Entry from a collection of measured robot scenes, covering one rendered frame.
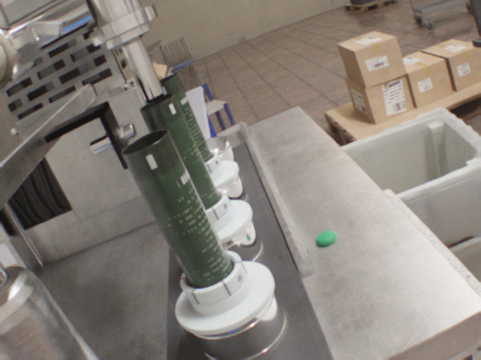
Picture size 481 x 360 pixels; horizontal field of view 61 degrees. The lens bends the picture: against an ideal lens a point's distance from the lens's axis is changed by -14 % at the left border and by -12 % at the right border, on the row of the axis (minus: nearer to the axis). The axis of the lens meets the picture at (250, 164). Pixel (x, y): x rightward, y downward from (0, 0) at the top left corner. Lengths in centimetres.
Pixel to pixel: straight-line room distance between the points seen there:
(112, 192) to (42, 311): 30
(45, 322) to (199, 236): 13
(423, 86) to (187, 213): 284
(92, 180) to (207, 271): 32
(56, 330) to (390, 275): 25
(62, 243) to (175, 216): 39
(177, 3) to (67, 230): 1004
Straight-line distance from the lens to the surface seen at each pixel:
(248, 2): 1066
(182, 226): 27
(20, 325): 31
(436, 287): 34
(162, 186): 26
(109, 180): 58
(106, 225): 62
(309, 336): 32
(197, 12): 1058
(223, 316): 30
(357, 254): 39
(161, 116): 36
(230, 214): 40
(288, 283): 37
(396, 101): 301
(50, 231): 64
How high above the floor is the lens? 125
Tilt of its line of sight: 21 degrees down
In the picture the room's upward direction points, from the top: 23 degrees counter-clockwise
